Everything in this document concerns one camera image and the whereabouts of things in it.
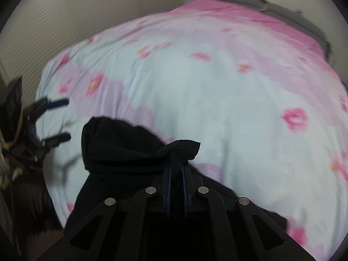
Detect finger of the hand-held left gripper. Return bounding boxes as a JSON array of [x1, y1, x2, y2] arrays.
[[41, 133, 72, 148], [41, 98, 70, 110]]

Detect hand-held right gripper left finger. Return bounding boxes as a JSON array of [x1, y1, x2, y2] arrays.
[[38, 164, 172, 261]]

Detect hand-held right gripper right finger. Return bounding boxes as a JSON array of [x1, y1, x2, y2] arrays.
[[182, 164, 316, 261]]

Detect black pants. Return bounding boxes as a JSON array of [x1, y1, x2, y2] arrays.
[[65, 116, 289, 261]]

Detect dark cloth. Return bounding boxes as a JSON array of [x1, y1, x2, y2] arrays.
[[11, 166, 64, 234]]

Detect beige louvred wardrobe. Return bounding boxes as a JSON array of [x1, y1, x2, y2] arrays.
[[0, 0, 184, 106]]

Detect pink floral duvet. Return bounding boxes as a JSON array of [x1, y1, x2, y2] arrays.
[[35, 0, 348, 261]]

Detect grey padded headboard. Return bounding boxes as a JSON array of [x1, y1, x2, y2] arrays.
[[197, 0, 333, 56]]

